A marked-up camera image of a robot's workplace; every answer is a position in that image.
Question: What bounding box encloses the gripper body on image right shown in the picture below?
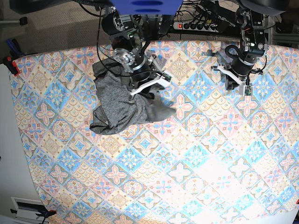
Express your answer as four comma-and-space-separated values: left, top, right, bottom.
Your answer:
211, 45, 263, 96

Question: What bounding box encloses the red black clamp left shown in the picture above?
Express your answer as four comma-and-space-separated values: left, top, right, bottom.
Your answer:
3, 56, 20, 76

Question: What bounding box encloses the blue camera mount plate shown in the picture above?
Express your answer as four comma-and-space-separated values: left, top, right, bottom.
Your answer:
111, 0, 183, 15

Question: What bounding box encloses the white power strip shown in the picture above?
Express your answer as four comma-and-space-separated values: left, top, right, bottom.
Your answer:
173, 22, 219, 33

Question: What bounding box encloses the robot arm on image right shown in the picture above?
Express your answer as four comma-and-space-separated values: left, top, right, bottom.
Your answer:
211, 7, 268, 96

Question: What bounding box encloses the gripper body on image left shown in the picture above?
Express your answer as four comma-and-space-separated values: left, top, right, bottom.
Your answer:
126, 41, 171, 96

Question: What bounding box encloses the white vent panel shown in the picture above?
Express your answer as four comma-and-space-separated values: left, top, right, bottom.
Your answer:
10, 197, 46, 224

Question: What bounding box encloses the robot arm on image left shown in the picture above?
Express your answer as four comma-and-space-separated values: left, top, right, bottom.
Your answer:
101, 6, 173, 100

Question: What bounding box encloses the patterned tablecloth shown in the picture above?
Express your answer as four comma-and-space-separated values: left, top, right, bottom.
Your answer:
10, 41, 299, 224

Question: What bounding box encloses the black orange clamp bottom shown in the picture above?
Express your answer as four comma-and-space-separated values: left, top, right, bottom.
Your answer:
36, 210, 57, 219

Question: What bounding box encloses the grey t-shirt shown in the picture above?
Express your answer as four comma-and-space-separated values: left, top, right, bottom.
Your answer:
90, 58, 176, 135

